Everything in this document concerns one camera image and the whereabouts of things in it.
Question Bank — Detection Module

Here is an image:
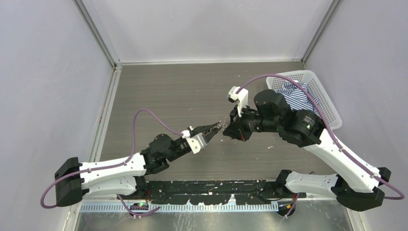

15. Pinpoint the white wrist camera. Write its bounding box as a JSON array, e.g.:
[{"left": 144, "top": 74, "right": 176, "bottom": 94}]
[
  {"left": 181, "top": 126, "right": 208, "bottom": 154},
  {"left": 227, "top": 86, "right": 249, "bottom": 123}
]

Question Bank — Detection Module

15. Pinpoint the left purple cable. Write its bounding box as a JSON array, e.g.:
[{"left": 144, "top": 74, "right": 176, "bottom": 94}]
[{"left": 40, "top": 108, "right": 192, "bottom": 218}]

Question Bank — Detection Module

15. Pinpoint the aluminium frame rail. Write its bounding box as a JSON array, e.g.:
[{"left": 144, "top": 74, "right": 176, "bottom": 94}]
[{"left": 62, "top": 63, "right": 123, "bottom": 231}]

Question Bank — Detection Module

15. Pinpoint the purple cable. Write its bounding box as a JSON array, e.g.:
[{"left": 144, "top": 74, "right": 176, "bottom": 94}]
[
  {"left": 235, "top": 74, "right": 406, "bottom": 201},
  {"left": 40, "top": 108, "right": 192, "bottom": 218}
]

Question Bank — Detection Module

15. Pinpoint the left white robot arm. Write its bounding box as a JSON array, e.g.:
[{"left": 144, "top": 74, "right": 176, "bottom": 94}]
[{"left": 54, "top": 123, "right": 220, "bottom": 207}]

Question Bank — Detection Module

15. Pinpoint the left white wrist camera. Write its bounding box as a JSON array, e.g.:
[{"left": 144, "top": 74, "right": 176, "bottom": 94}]
[{"left": 181, "top": 126, "right": 208, "bottom": 154}]

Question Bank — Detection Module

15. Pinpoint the blue striped shirt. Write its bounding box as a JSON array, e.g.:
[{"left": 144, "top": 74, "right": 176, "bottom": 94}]
[{"left": 276, "top": 81, "right": 318, "bottom": 114}]

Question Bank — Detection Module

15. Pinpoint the numbered metal key ring disc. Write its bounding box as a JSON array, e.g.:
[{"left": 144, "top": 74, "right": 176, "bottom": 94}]
[{"left": 209, "top": 117, "right": 230, "bottom": 133}]

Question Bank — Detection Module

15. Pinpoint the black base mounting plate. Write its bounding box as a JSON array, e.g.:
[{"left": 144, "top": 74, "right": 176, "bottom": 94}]
[{"left": 121, "top": 180, "right": 295, "bottom": 205}]

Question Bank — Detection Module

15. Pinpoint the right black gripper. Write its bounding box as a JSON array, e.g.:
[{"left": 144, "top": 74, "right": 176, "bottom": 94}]
[{"left": 223, "top": 102, "right": 280, "bottom": 141}]

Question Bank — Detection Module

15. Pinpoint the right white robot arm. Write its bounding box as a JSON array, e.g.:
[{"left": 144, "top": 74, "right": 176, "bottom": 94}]
[{"left": 223, "top": 87, "right": 391, "bottom": 211}]

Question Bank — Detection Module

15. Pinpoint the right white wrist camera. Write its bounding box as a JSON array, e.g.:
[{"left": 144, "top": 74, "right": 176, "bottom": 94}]
[{"left": 227, "top": 86, "right": 249, "bottom": 123}]

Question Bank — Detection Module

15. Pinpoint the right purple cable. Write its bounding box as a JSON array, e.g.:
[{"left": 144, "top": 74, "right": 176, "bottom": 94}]
[{"left": 235, "top": 74, "right": 406, "bottom": 201}]

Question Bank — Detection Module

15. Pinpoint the white plastic basket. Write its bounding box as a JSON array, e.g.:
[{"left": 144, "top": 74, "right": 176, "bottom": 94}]
[{"left": 266, "top": 70, "right": 343, "bottom": 130}]

